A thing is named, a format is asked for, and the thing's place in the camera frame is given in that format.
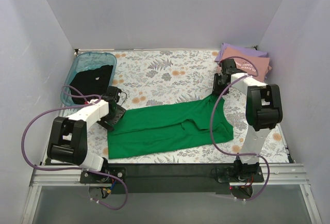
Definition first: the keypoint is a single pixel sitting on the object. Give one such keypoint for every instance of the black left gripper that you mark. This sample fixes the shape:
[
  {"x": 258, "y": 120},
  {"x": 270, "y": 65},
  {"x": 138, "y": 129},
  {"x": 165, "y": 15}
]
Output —
[{"x": 116, "y": 114}]

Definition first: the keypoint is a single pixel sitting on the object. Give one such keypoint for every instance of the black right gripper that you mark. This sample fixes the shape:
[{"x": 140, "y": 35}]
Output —
[{"x": 219, "y": 85}]

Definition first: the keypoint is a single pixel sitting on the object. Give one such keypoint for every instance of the green t shirt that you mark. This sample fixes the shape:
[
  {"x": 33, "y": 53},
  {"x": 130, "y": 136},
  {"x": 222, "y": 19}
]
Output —
[{"x": 166, "y": 128}]

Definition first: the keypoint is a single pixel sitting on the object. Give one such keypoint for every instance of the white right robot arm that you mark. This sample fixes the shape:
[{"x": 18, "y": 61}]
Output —
[{"x": 263, "y": 111}]

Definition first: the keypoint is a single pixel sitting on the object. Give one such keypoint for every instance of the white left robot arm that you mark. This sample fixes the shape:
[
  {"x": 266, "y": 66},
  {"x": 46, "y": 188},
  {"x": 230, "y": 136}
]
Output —
[{"x": 69, "y": 135}]

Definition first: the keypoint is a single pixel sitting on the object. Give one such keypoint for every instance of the pink folded t shirt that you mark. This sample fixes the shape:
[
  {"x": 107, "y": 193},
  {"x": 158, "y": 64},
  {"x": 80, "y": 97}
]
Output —
[{"x": 253, "y": 65}]

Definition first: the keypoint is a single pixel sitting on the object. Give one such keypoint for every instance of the lavender folded t shirt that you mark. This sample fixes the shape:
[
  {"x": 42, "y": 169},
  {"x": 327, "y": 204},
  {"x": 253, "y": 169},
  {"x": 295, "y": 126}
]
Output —
[{"x": 245, "y": 50}]

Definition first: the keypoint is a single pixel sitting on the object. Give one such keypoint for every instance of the black t shirt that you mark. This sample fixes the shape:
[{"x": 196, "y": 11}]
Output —
[{"x": 93, "y": 81}]

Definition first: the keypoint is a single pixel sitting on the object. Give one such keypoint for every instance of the blue plastic basket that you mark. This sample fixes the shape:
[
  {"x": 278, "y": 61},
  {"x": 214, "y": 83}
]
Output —
[{"x": 85, "y": 61}]

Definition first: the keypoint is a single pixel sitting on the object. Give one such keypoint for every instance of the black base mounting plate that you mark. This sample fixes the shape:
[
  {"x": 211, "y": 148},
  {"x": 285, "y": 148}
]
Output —
[{"x": 180, "y": 178}]

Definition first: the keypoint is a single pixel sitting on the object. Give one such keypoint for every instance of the aluminium frame rail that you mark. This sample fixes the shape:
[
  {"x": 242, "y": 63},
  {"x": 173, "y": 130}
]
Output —
[{"x": 73, "y": 196}]

